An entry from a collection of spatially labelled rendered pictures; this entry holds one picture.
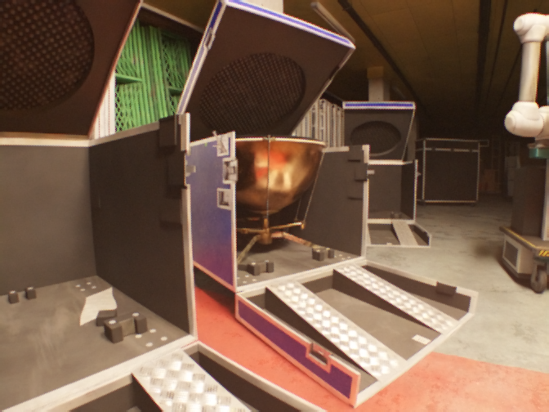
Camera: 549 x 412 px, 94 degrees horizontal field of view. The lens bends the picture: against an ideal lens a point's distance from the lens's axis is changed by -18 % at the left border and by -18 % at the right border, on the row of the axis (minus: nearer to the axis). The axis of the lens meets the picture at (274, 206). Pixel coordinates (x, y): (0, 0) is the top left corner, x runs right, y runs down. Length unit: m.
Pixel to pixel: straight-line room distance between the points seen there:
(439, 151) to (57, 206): 7.65
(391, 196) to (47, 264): 4.56
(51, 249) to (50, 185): 0.35
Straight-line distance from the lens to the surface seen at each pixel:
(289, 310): 1.53
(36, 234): 1.87
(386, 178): 5.09
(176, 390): 1.00
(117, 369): 1.08
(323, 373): 1.19
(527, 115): 2.32
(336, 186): 2.35
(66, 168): 1.88
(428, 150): 8.00
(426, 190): 7.98
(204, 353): 1.17
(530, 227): 2.80
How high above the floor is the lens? 0.76
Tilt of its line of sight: 6 degrees down
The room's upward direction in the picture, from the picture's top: straight up
